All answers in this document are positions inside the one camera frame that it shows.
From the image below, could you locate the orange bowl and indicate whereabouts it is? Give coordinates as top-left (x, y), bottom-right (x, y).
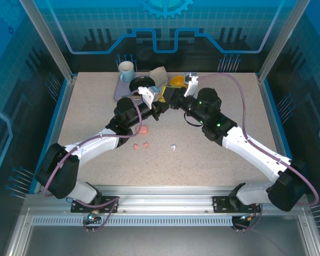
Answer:
top-left (169, 75), bottom-right (189, 87)

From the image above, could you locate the beige folded cloth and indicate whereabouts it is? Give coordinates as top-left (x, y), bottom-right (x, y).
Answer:
top-left (149, 66), bottom-right (169, 87)

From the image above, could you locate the lavender tray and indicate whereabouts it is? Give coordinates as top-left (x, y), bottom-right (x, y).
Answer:
top-left (114, 71), bottom-right (139, 101)

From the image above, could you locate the black plate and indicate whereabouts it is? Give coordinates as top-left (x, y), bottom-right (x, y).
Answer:
top-left (129, 75), bottom-right (156, 93)

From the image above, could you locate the light blue mug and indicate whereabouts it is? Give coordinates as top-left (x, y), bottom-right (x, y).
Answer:
top-left (118, 60), bottom-right (136, 83)

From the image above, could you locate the grey metal front panel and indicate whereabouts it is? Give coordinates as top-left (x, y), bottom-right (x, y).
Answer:
top-left (5, 206), bottom-right (320, 256)

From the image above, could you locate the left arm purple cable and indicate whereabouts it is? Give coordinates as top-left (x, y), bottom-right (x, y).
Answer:
top-left (43, 89), bottom-right (144, 233)

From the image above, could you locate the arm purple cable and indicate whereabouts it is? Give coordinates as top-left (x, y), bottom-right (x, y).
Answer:
top-left (43, 89), bottom-right (144, 233)
top-left (198, 73), bottom-right (320, 233)

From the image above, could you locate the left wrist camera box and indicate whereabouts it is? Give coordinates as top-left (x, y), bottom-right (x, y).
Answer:
top-left (137, 85), bottom-right (161, 109)

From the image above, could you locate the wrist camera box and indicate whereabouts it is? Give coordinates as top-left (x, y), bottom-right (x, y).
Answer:
top-left (183, 71), bottom-right (199, 97)
top-left (137, 85), bottom-right (161, 109)

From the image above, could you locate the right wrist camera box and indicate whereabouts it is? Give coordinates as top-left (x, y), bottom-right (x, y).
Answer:
top-left (183, 71), bottom-right (199, 97)

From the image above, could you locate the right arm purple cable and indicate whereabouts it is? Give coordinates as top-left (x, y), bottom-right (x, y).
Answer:
top-left (198, 73), bottom-right (320, 233)

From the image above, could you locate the aluminium front rail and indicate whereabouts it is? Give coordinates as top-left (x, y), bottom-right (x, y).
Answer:
top-left (23, 185), bottom-right (309, 215)

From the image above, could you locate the aluminium frame post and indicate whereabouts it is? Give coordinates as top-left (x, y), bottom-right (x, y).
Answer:
top-left (257, 0), bottom-right (311, 82)
top-left (18, 0), bottom-right (78, 83)

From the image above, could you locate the cable connector with LED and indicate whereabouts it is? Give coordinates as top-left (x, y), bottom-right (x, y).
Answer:
top-left (85, 210), bottom-right (101, 225)
top-left (237, 213), bottom-right (257, 226)

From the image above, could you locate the slotted metal cable duct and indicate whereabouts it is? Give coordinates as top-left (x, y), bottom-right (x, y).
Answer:
top-left (30, 216), bottom-right (237, 227)

